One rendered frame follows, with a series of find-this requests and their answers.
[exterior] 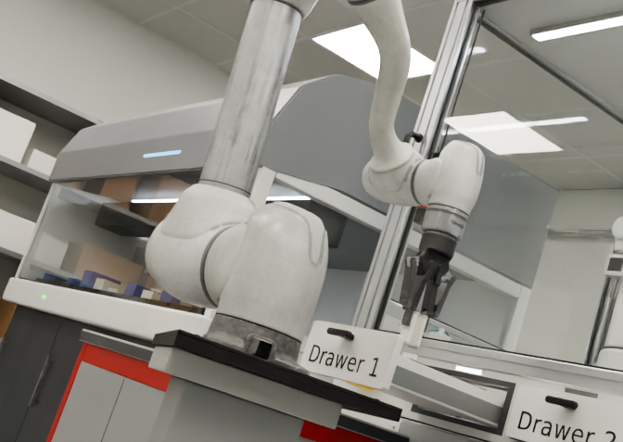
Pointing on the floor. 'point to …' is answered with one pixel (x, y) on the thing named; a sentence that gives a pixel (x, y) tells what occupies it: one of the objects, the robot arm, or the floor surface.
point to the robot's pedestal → (230, 403)
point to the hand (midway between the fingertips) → (413, 329)
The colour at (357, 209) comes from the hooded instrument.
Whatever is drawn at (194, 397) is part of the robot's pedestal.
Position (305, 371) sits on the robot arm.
